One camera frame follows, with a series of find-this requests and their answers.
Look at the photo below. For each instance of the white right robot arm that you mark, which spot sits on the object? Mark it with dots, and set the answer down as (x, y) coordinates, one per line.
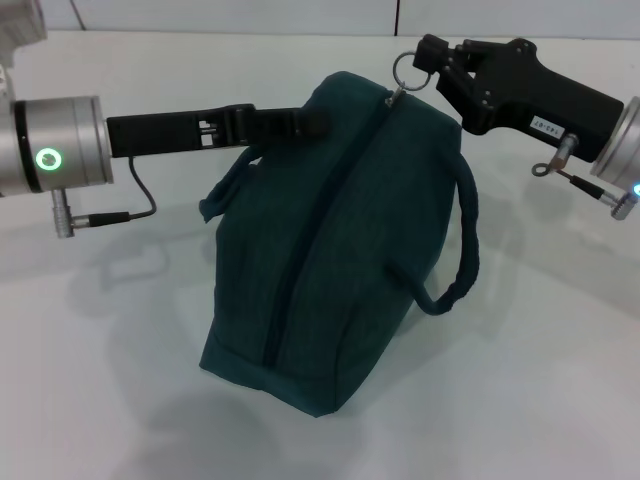
(620, 145)

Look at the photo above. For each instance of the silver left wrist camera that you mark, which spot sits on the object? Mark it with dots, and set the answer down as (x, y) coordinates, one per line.
(20, 22)

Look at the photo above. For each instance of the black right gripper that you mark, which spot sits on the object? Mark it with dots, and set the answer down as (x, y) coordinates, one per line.
(540, 100)

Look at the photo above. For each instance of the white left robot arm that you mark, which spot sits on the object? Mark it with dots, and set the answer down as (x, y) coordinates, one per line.
(55, 145)

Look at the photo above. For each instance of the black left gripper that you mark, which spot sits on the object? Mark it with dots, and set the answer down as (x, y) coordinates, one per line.
(165, 132)

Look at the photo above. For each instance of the dark blue insulated bag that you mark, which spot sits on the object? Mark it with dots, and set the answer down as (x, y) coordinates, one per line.
(325, 260)

